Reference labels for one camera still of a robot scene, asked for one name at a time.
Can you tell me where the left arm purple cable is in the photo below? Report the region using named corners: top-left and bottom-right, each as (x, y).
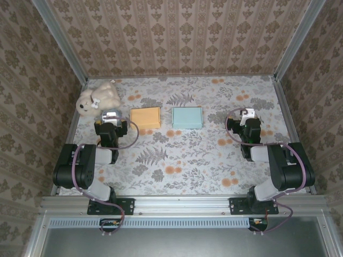
top-left (72, 116), bottom-right (139, 236)

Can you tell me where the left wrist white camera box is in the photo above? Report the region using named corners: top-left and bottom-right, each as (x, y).
top-left (101, 111), bottom-right (121, 121)

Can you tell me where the aluminium frame post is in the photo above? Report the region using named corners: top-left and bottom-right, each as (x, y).
top-left (273, 0), bottom-right (328, 81)
top-left (31, 0), bottom-right (89, 84)

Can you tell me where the aluminium mounting rail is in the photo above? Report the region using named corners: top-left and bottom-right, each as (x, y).
top-left (39, 195), bottom-right (328, 215)

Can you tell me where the cream plush dog toy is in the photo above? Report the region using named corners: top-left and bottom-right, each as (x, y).
top-left (76, 81), bottom-right (124, 118)

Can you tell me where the grey metal panel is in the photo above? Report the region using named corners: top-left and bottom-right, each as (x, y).
top-left (40, 227), bottom-right (332, 257)

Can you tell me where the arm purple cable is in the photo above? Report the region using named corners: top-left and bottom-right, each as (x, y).
top-left (225, 108), bottom-right (308, 236)
top-left (72, 116), bottom-right (139, 236)

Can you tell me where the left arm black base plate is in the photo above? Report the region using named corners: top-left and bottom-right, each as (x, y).
top-left (87, 197), bottom-right (135, 216)

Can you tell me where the aluminium side rail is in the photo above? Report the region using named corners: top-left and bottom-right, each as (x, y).
top-left (274, 79), bottom-right (317, 195)
top-left (50, 79), bottom-right (89, 196)

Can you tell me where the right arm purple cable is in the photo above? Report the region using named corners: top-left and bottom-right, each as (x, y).
top-left (225, 108), bottom-right (308, 236)

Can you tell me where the grey slotted cable duct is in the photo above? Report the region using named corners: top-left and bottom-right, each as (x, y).
top-left (49, 217), bottom-right (249, 229)

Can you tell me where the floral patterned table cover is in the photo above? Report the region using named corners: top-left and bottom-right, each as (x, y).
top-left (58, 75), bottom-right (308, 196)

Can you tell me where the orange paper box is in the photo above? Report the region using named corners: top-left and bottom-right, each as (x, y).
top-left (130, 106), bottom-right (161, 130)

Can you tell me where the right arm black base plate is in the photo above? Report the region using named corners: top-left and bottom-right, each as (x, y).
top-left (229, 197), bottom-right (279, 216)

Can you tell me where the black cable connector box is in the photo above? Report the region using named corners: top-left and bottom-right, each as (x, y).
top-left (248, 218), bottom-right (269, 232)
top-left (99, 218), bottom-right (124, 233)

